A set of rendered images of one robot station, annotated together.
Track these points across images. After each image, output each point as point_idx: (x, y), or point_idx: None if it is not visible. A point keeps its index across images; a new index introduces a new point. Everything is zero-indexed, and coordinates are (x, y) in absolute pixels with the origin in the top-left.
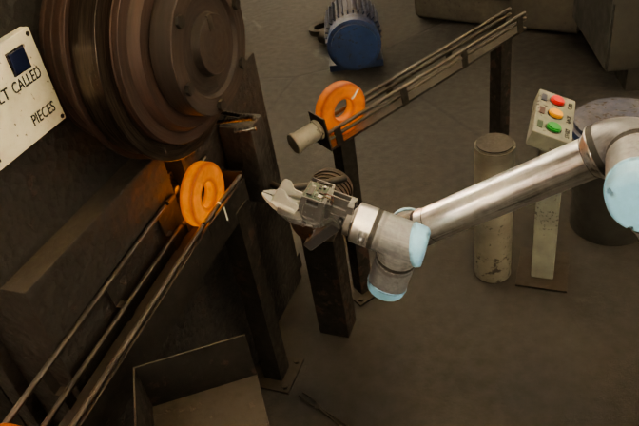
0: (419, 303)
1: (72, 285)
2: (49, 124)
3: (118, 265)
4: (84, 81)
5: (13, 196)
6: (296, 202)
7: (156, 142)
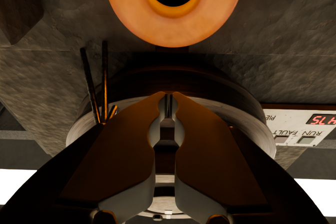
0: None
1: None
2: (265, 111)
3: None
4: None
5: (324, 86)
6: (148, 203)
7: (248, 132)
